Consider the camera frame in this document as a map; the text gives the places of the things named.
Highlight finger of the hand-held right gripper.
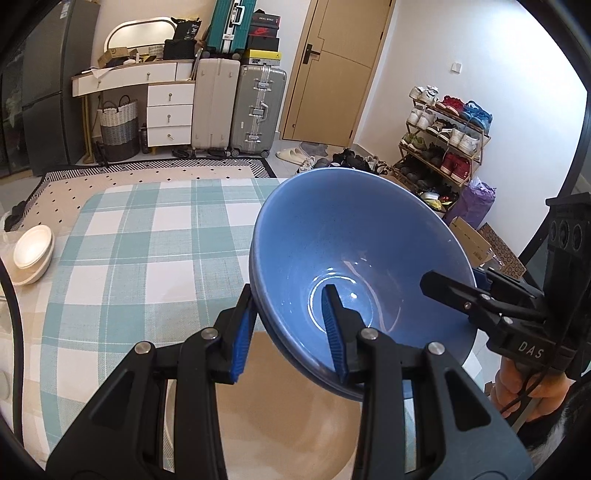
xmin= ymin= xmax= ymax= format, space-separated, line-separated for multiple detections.
xmin=419 ymin=270 xmax=513 ymax=331
xmin=475 ymin=267 xmax=546 ymax=306

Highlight teal suitcase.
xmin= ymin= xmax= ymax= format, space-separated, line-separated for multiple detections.
xmin=205 ymin=0 xmax=257 ymax=58

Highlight person's right hand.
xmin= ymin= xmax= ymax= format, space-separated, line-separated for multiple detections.
xmin=489 ymin=357 xmax=578 ymax=424

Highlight black paper bag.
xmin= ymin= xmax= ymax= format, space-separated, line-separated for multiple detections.
xmin=173 ymin=17 xmax=204 ymax=42

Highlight cream plate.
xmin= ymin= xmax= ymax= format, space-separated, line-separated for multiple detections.
xmin=171 ymin=332 xmax=365 ymax=480

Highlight small brown box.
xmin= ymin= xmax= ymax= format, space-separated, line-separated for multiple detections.
xmin=98 ymin=46 xmax=132 ymax=68

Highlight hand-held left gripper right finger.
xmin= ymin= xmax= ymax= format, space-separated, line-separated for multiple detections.
xmin=321 ymin=284 xmax=536 ymax=480

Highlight black storage basket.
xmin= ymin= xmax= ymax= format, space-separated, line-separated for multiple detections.
xmin=164 ymin=39 xmax=199 ymax=61

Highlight blue bowl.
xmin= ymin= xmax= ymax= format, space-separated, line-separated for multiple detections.
xmin=252 ymin=168 xmax=477 ymax=370
xmin=250 ymin=222 xmax=476 ymax=388
xmin=249 ymin=249 xmax=474 ymax=401

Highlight purple bag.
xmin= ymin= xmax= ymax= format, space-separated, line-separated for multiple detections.
xmin=445 ymin=181 xmax=497 ymax=227

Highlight wooden door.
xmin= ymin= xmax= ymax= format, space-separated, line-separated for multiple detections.
xmin=281 ymin=0 xmax=397 ymax=146

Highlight large printed cardboard box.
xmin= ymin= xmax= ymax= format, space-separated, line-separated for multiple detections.
xmin=450 ymin=217 xmax=527 ymax=278

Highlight woven laundry basket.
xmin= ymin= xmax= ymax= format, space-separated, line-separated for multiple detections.
xmin=97 ymin=95 xmax=140 ymax=162

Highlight small cream bowl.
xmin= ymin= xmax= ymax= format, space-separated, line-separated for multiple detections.
xmin=9 ymin=240 xmax=55 ymax=287

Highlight silver suitcase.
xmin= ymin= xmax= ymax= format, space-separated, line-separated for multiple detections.
xmin=229 ymin=65 xmax=288 ymax=155

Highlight grey refrigerator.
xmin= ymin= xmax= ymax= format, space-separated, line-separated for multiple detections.
xmin=21 ymin=0 xmax=101 ymax=177

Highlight teal white checkered tablecloth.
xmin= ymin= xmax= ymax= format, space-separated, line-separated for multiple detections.
xmin=23 ymin=178 xmax=490 ymax=480

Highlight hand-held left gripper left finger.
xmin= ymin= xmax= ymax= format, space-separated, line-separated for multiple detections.
xmin=46 ymin=284 xmax=254 ymax=480

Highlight oval mirror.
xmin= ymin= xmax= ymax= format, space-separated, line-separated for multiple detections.
xmin=104 ymin=17 xmax=178 ymax=61

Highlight person's right forearm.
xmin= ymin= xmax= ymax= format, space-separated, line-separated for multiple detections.
xmin=517 ymin=383 xmax=591 ymax=467

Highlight shoe rack with shoes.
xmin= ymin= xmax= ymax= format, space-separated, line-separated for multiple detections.
xmin=406 ymin=85 xmax=494 ymax=185

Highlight white vanity desk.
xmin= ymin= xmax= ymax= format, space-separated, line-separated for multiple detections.
xmin=71 ymin=60 xmax=197 ymax=149

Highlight pile of dark shoes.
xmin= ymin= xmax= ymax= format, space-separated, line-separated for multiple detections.
xmin=305 ymin=148 xmax=393 ymax=176

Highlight beige suitcase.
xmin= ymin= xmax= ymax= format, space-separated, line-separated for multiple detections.
xmin=191 ymin=58 xmax=241 ymax=153

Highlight black slippers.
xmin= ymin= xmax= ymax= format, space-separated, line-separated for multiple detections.
xmin=4 ymin=200 xmax=28 ymax=232

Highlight patterned beige rug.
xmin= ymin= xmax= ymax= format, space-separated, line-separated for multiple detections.
xmin=9 ymin=159 xmax=280 ymax=232

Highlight metal shoe rack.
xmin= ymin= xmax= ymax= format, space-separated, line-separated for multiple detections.
xmin=392 ymin=99 xmax=492 ymax=199

